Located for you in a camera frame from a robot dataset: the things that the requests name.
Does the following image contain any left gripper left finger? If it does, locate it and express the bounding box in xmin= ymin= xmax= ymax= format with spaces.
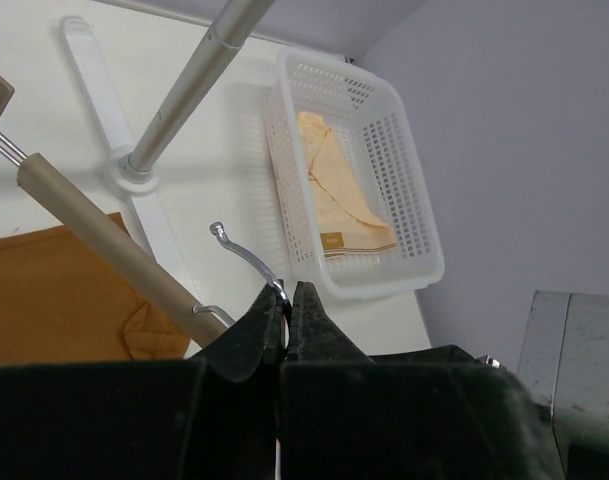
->
xmin=0 ymin=288 xmax=285 ymax=479

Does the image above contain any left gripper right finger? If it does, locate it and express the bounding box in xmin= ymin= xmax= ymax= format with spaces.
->
xmin=279 ymin=282 xmax=564 ymax=479

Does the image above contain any beige clip hanger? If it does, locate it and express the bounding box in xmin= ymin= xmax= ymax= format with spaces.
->
xmin=0 ymin=62 xmax=293 ymax=351

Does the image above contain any brown cotton underwear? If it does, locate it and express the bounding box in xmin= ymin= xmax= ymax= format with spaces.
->
xmin=0 ymin=226 xmax=190 ymax=367

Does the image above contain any cream underwear in basket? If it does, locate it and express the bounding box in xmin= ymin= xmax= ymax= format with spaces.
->
xmin=296 ymin=112 xmax=397 ymax=258

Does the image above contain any white plastic basket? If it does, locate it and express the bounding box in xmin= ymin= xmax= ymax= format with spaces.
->
xmin=264 ymin=47 xmax=445 ymax=300

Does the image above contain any white clothes rack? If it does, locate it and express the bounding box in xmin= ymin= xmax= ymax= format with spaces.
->
xmin=58 ymin=0 xmax=280 ymax=306

